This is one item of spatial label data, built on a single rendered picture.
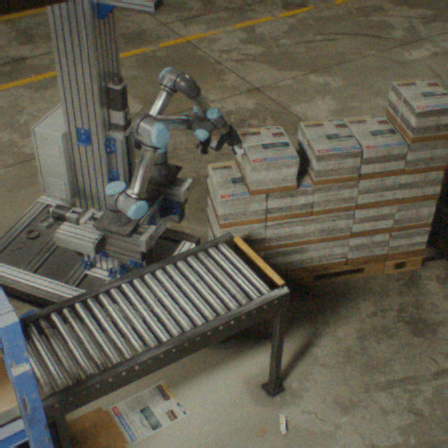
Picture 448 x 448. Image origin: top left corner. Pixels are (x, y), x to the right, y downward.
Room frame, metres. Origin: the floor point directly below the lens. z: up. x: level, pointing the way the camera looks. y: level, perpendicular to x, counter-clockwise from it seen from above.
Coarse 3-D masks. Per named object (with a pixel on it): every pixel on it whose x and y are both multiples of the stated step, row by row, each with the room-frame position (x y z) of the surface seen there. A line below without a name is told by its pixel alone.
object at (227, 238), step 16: (224, 240) 2.86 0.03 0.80; (176, 256) 2.72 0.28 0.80; (208, 256) 2.79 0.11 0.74; (224, 256) 2.85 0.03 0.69; (144, 272) 2.59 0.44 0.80; (96, 288) 2.46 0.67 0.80; (64, 304) 2.35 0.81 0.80; (32, 320) 2.23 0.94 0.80; (48, 320) 2.27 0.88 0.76; (64, 320) 2.32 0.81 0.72
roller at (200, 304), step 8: (168, 272) 2.61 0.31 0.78; (176, 272) 2.60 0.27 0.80; (176, 280) 2.55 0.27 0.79; (184, 280) 2.54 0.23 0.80; (184, 288) 2.49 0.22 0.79; (192, 288) 2.48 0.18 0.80; (192, 296) 2.43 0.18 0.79; (200, 304) 2.37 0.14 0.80; (208, 312) 2.32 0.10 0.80; (208, 320) 2.29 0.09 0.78
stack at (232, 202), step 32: (224, 192) 3.26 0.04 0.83; (288, 192) 3.29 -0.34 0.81; (320, 192) 3.34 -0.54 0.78; (352, 192) 3.39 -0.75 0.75; (384, 192) 3.44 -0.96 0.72; (256, 224) 3.25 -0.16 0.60; (288, 224) 3.29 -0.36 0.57; (320, 224) 3.34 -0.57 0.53; (352, 224) 3.41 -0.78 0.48; (384, 224) 3.45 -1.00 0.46; (288, 256) 3.30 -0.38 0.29; (320, 256) 3.35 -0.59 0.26; (352, 256) 3.41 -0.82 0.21; (288, 288) 3.30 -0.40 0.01
